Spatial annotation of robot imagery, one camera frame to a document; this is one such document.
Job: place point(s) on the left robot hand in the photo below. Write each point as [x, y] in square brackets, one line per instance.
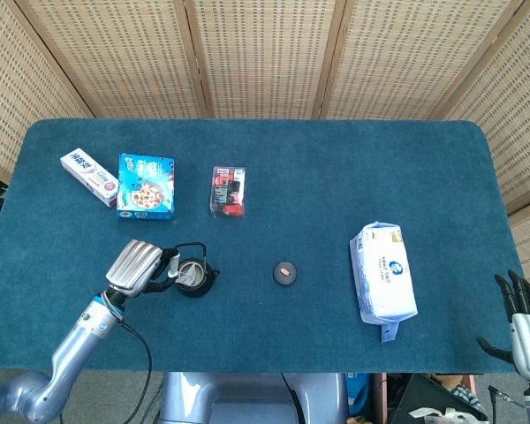
[132, 267]

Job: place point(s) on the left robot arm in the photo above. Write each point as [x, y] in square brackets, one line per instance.
[75, 340]

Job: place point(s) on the black teapot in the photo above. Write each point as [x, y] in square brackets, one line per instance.
[203, 289]

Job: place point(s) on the black bag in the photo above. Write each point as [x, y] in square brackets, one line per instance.
[424, 395]

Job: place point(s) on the black teapot lid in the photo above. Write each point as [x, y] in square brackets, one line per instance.
[285, 278]

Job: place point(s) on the blue cookie box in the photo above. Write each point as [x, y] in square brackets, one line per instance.
[146, 185]

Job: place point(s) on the white toothpaste box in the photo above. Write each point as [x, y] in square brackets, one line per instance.
[84, 170]

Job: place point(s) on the clear box of capsules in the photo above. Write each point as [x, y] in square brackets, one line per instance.
[227, 192]

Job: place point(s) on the white tissue pack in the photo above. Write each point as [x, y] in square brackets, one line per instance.
[384, 274]

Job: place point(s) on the blue-grey robot torso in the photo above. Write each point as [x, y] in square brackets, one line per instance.
[247, 397]

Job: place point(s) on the blue package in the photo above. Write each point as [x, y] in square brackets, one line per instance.
[358, 393]

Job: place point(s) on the blue carpet table cover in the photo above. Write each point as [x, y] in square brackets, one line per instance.
[291, 176]

